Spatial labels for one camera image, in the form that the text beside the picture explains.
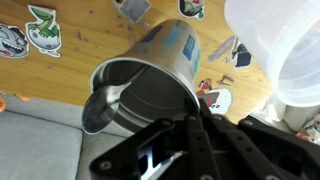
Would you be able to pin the green dinosaur egg sticker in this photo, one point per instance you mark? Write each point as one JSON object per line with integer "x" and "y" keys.
{"x": 44, "y": 33}

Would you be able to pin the silver metal spoon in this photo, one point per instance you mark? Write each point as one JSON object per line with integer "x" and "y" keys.
{"x": 103, "y": 104}

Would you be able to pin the clear plastic cup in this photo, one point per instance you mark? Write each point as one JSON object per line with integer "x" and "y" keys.
{"x": 284, "y": 37}

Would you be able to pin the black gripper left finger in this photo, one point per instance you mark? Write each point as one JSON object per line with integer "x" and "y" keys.
{"x": 138, "y": 157}

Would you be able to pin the small black sticker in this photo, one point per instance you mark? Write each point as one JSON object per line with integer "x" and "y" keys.
{"x": 240, "y": 55}

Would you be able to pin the grey sofa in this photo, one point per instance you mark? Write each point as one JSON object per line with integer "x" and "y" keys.
{"x": 44, "y": 140}

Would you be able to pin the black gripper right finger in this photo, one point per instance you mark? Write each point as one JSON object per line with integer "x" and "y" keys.
{"x": 250, "y": 150}

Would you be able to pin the grey shark sticker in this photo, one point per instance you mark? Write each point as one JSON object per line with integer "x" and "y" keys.
{"x": 13, "y": 42}

